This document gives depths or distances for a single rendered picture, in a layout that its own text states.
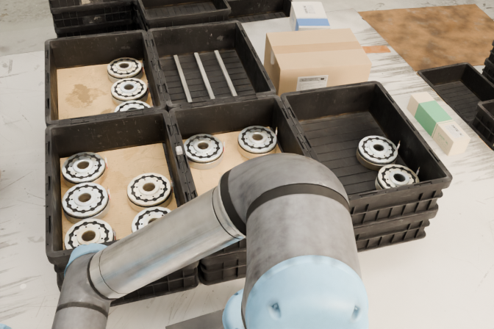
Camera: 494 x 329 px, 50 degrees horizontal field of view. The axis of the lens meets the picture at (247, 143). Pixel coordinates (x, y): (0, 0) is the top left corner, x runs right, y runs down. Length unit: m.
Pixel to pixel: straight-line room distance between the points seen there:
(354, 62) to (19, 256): 1.12
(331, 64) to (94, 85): 0.73
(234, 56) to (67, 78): 0.52
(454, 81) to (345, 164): 1.54
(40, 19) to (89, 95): 2.18
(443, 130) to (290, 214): 1.22
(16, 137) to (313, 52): 0.96
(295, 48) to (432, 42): 2.04
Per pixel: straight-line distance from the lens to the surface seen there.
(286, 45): 1.76
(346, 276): 0.51
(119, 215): 1.25
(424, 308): 1.34
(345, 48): 1.79
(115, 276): 0.77
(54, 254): 1.09
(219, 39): 1.74
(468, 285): 1.42
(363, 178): 1.37
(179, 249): 0.69
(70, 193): 1.29
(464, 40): 3.80
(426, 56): 3.53
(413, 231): 1.41
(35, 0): 3.99
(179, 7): 2.73
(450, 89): 2.80
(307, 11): 2.12
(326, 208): 0.54
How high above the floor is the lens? 1.79
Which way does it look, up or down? 43 degrees down
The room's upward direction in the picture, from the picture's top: 4 degrees clockwise
